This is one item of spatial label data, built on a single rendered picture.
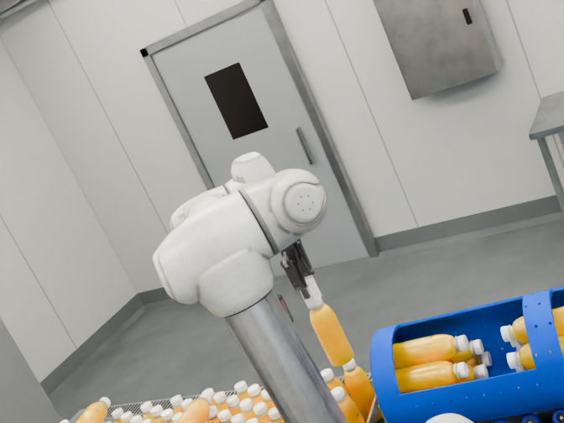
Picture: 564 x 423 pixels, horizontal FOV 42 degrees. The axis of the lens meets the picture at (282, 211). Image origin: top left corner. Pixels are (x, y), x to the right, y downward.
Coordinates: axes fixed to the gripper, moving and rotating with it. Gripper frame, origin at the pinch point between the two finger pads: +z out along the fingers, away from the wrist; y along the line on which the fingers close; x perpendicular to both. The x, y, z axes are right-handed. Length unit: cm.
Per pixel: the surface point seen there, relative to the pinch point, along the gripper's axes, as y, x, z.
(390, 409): -16.0, -13.3, 29.7
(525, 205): 330, -29, 156
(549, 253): 270, -39, 163
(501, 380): -16, -42, 27
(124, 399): 215, 272, 167
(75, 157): 400, 339, 24
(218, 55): 369, 153, -17
